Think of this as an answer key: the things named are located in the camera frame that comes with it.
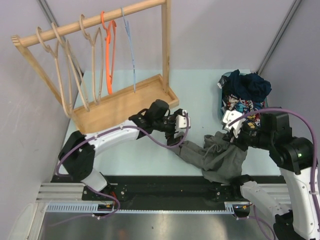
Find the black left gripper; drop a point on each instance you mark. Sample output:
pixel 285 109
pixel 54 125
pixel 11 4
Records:
pixel 169 136

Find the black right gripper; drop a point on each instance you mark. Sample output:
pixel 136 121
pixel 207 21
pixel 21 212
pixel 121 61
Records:
pixel 230 136

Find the grey drawstring shorts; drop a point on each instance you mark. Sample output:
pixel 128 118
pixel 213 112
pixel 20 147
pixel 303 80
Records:
pixel 219 160

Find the light blue wire hanger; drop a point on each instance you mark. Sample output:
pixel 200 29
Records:
pixel 127 29

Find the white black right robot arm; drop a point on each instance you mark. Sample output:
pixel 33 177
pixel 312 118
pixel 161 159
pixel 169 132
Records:
pixel 292 145

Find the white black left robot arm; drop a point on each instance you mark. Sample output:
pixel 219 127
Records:
pixel 78 154

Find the beige wooden hanger far left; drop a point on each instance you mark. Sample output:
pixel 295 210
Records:
pixel 67 100

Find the orange plastic hanger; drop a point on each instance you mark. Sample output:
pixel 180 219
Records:
pixel 110 51

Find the colourful cartoon print garment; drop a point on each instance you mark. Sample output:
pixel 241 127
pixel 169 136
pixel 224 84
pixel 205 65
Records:
pixel 231 102

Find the teal plastic laundry basket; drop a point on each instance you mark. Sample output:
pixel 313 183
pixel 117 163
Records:
pixel 221 83

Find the navy blue garment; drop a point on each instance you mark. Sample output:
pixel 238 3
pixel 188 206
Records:
pixel 247 86

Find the wooden clothes rack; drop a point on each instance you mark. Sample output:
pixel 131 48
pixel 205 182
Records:
pixel 105 112

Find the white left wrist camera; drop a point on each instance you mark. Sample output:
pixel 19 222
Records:
pixel 182 121

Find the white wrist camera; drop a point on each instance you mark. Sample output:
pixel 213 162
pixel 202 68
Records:
pixel 230 116
pixel 182 121

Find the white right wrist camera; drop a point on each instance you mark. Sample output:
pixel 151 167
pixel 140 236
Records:
pixel 230 116

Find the white slotted cable duct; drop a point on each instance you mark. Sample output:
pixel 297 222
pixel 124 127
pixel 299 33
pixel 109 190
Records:
pixel 101 208

